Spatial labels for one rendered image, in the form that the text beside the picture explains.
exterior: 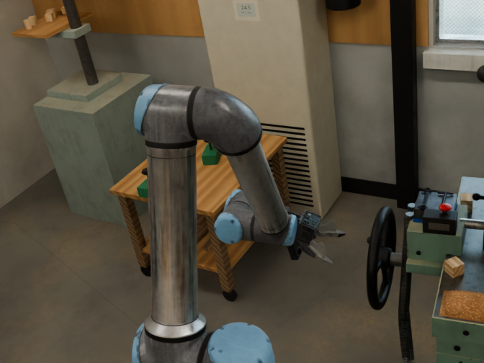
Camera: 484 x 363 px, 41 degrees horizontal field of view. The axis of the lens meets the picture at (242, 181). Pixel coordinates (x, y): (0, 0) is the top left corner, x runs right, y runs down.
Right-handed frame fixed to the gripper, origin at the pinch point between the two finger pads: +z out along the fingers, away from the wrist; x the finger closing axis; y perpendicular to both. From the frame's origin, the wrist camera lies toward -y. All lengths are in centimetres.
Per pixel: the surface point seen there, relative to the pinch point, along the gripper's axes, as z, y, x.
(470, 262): 31.2, 29.0, -18.0
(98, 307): -95, -114, 25
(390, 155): 5, -50, 135
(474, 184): 29.2, 28.1, 17.0
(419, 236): 17.8, 29.0, -15.8
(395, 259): 15.4, 14.6, -11.0
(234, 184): -52, -42, 60
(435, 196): 18.3, 34.8, -5.3
